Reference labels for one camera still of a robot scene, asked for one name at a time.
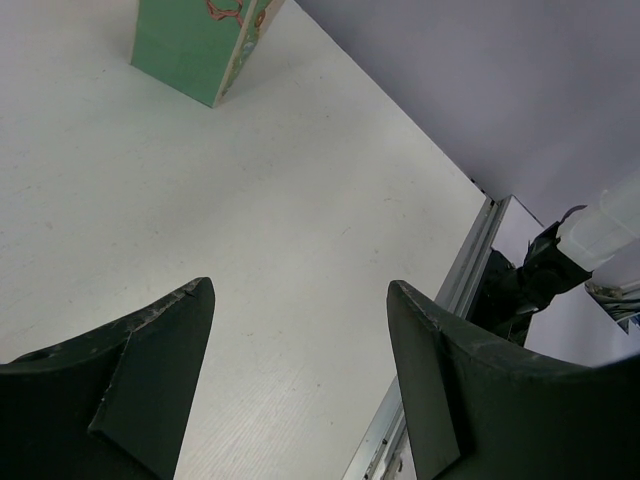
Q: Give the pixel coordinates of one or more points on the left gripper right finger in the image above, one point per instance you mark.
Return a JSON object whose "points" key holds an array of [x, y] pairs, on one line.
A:
{"points": [[480, 407]]}

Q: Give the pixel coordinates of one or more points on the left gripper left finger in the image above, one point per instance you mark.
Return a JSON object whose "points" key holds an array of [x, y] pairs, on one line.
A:
{"points": [[112, 403]]}

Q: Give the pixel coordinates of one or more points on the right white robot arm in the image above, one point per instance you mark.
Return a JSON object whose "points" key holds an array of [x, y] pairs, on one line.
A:
{"points": [[567, 253]]}

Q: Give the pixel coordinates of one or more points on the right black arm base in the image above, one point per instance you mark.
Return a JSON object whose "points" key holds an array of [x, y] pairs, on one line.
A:
{"points": [[507, 299]]}

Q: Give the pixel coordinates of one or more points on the green paper gift bag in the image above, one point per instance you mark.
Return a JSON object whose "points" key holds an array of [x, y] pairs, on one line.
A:
{"points": [[199, 47]]}

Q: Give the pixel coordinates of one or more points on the aluminium table frame rail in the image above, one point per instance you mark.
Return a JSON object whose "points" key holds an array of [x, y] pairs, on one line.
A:
{"points": [[385, 451]]}

